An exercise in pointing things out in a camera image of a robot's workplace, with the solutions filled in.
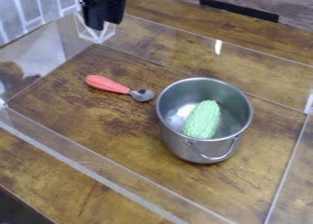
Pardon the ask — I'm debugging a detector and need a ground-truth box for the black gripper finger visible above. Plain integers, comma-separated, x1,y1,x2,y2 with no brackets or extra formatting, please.
107,0,126,25
78,0,107,31

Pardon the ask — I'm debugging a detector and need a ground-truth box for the orange plastic spoon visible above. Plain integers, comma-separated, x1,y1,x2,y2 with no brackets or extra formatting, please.
86,75,154,102

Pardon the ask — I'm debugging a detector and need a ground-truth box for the silver metal pot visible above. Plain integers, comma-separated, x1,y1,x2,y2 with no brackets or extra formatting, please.
156,78,253,164

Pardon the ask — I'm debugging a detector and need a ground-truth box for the green knitted vegetable toy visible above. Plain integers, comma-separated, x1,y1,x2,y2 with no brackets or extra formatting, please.
182,101,221,139

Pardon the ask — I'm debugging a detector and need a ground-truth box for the clear acrylic corner bracket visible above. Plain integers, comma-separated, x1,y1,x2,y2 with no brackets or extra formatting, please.
74,12,116,44

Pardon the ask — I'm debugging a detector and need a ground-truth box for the black strip on wall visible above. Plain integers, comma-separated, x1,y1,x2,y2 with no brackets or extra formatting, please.
199,0,280,23

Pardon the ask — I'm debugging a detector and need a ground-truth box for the clear acrylic enclosure wall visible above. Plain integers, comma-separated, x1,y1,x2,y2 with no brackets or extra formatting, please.
0,16,313,224

